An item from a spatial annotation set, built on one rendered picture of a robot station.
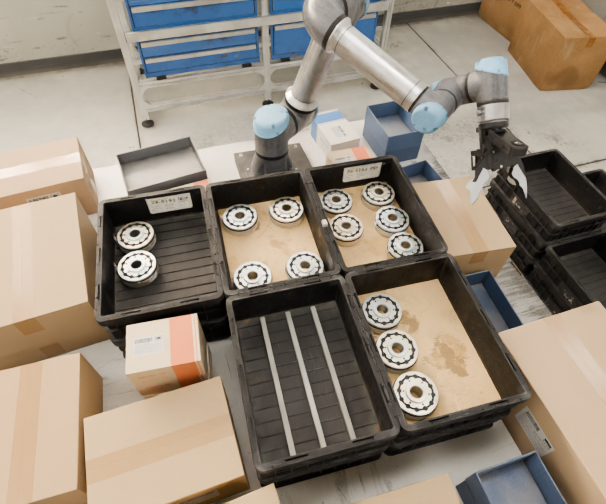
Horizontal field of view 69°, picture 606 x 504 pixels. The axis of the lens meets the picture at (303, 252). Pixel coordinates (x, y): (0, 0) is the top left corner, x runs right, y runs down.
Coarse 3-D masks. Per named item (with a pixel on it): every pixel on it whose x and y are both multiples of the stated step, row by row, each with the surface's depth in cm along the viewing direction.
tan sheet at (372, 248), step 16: (320, 192) 142; (352, 192) 142; (352, 208) 138; (400, 208) 139; (368, 224) 134; (368, 240) 130; (384, 240) 131; (352, 256) 127; (368, 256) 127; (384, 256) 127
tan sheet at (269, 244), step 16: (256, 208) 137; (272, 224) 133; (304, 224) 134; (224, 240) 129; (240, 240) 129; (256, 240) 129; (272, 240) 130; (288, 240) 130; (304, 240) 130; (240, 256) 126; (256, 256) 126; (272, 256) 126; (288, 256) 126; (272, 272) 123
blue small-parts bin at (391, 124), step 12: (372, 108) 171; (384, 108) 173; (396, 108) 175; (372, 120) 168; (384, 120) 175; (396, 120) 175; (408, 120) 171; (372, 132) 171; (384, 132) 161; (396, 132) 171; (408, 132) 160; (420, 132) 162; (384, 144) 163; (396, 144) 163; (408, 144) 165; (420, 144) 167
